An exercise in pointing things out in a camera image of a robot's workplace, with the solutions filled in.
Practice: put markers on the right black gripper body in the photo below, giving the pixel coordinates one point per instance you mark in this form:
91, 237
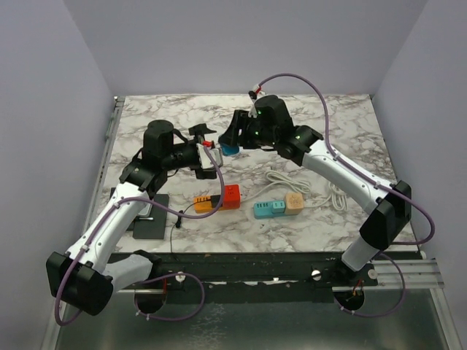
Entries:
252, 135

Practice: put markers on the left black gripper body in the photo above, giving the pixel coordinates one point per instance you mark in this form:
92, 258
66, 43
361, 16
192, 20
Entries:
198, 133

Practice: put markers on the blue cube socket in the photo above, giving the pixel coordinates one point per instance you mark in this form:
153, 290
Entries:
229, 151

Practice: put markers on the red cube socket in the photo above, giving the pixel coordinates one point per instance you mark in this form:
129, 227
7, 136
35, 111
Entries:
232, 197

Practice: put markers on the black charger with cable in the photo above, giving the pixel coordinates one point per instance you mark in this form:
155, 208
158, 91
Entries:
177, 225

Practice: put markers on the orange power strip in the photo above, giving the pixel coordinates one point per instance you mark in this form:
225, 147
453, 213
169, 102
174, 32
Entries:
204, 204

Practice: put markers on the teal power strip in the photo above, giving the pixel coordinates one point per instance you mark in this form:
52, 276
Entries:
262, 210

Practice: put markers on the small teal plug adapter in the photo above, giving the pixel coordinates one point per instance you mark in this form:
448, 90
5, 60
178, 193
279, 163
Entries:
278, 207

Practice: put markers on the beige cube socket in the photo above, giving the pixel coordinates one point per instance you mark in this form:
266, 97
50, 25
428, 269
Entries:
294, 203

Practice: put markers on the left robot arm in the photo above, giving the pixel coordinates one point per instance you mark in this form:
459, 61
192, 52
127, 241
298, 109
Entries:
82, 276

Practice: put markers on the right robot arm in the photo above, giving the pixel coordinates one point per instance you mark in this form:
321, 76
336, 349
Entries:
269, 124

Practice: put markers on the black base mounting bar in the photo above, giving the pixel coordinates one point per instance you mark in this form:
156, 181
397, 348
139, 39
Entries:
277, 277

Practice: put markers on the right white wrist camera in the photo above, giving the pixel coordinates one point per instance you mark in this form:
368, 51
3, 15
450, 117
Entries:
254, 95

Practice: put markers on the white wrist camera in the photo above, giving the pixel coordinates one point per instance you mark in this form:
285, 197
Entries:
254, 95
209, 155

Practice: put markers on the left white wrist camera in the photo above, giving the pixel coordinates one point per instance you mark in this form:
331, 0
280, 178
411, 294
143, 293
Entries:
209, 155

